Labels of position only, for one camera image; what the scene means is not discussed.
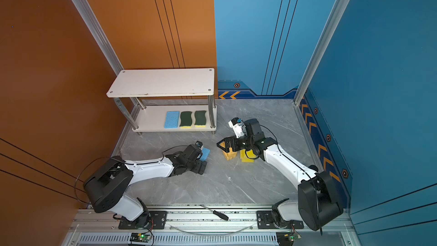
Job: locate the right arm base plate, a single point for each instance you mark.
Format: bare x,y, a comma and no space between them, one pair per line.
273,220

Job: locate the white two-tier shelf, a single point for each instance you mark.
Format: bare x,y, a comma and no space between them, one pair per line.
133,85

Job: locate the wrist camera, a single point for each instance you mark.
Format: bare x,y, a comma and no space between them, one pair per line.
199,144
238,127

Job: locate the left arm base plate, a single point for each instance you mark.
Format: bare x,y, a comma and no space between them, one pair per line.
152,220

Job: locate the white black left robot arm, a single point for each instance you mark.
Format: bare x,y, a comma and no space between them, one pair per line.
106,187

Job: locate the right green circuit board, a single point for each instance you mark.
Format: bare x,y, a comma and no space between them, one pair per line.
285,239

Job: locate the green circuit board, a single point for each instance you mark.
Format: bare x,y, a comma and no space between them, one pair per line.
285,239
140,238

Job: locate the orange yellow sponge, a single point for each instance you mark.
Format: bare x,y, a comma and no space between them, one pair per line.
230,154

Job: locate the green yellow scouring sponge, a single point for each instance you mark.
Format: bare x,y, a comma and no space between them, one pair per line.
186,120
200,119

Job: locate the aluminium corner post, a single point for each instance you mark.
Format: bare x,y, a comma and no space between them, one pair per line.
94,27
330,27

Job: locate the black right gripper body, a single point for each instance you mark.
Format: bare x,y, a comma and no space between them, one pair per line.
243,143

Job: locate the blue sponge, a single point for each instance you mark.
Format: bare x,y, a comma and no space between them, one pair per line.
172,120
205,154

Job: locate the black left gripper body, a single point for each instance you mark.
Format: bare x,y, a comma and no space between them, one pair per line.
197,167

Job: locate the right aluminium corner post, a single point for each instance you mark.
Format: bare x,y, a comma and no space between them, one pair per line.
330,27

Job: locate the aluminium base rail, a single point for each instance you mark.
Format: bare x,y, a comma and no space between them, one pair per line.
192,225

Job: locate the left aluminium corner post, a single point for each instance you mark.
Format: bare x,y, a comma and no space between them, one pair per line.
94,27

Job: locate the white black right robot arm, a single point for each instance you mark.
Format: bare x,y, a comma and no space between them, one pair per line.
318,198

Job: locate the black handled screwdriver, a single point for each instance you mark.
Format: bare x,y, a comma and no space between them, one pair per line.
217,213

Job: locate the left green circuit board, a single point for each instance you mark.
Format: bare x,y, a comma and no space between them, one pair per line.
140,238

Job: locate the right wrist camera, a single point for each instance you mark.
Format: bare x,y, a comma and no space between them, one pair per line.
238,127

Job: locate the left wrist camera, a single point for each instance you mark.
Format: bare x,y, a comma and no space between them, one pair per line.
199,144

